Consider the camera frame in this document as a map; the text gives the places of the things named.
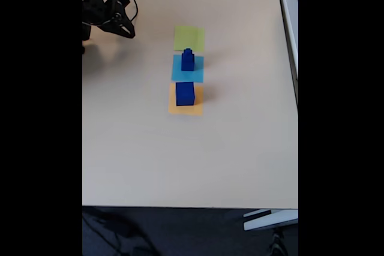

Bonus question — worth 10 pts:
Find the medium blue cube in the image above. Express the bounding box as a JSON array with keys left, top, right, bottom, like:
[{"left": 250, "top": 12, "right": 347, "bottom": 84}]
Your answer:
[{"left": 181, "top": 53, "right": 195, "bottom": 72}]

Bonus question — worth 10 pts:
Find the large blue cube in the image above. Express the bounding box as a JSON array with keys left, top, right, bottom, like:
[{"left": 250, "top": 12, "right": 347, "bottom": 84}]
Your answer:
[{"left": 175, "top": 82, "right": 196, "bottom": 107}]

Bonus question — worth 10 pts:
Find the green paper square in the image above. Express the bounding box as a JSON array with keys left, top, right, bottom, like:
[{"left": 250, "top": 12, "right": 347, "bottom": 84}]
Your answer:
[{"left": 173, "top": 25, "right": 206, "bottom": 52}]

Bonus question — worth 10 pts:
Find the light blue paper square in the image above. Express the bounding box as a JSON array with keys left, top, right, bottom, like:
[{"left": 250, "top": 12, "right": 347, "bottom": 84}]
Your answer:
[{"left": 170, "top": 54, "right": 205, "bottom": 84}]

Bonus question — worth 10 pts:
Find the orange paper square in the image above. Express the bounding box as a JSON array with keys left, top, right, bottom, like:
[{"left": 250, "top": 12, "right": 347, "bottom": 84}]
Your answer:
[{"left": 167, "top": 83, "right": 204, "bottom": 116}]

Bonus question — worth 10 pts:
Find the white side desk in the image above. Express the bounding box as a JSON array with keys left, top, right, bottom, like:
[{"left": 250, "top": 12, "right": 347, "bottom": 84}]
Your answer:
[{"left": 275, "top": 0, "right": 299, "bottom": 113}]

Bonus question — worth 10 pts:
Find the white table leg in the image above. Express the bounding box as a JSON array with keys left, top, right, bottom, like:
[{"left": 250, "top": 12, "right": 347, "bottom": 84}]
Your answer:
[{"left": 242, "top": 209, "right": 299, "bottom": 232}]

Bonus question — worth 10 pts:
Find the long black cable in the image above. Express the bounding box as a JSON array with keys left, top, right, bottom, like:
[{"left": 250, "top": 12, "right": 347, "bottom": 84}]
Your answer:
[{"left": 113, "top": 0, "right": 139, "bottom": 20}]

